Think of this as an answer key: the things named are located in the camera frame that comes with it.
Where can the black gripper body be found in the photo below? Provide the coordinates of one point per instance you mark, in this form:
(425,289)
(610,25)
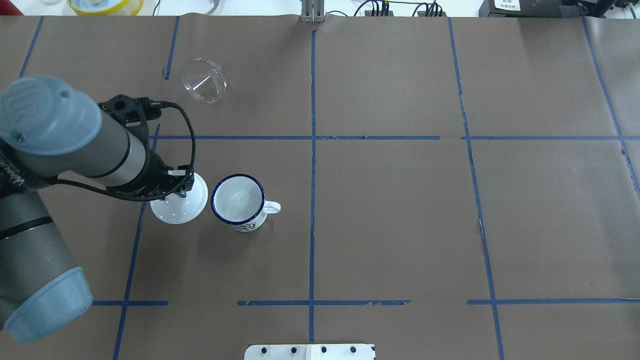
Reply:
(156,173)

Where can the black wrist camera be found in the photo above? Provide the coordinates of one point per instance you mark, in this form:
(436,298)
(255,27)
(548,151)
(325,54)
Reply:
(131,113)

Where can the black desktop box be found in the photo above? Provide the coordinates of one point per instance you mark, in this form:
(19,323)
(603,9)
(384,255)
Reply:
(552,9)

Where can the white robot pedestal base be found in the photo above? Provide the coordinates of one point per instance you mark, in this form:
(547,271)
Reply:
(327,351)

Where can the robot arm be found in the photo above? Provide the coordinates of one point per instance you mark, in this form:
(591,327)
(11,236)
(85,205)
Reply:
(53,135)

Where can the aluminium frame post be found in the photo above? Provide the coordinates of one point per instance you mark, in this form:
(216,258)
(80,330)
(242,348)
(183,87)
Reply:
(313,11)

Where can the yellow tape roll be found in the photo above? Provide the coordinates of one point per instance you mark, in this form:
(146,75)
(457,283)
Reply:
(106,7)

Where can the white enamel mug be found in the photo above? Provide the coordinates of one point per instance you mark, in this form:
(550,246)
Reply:
(238,200)

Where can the white mug lid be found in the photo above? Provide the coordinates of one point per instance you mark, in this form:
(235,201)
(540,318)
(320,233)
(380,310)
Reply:
(183,207)

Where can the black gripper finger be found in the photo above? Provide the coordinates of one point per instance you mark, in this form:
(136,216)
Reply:
(181,181)

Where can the clear plastic funnel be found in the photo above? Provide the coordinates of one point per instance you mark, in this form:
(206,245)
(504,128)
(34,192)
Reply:
(204,80)

